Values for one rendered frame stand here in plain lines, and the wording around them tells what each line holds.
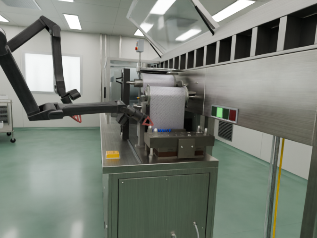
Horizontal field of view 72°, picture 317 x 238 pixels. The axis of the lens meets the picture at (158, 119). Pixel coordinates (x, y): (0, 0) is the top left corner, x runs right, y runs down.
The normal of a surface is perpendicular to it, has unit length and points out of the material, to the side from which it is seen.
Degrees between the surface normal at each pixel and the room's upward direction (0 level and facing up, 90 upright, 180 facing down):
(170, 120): 90
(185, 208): 90
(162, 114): 90
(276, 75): 90
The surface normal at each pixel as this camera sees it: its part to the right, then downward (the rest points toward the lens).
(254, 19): -0.96, 0.00
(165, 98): 0.26, 0.15
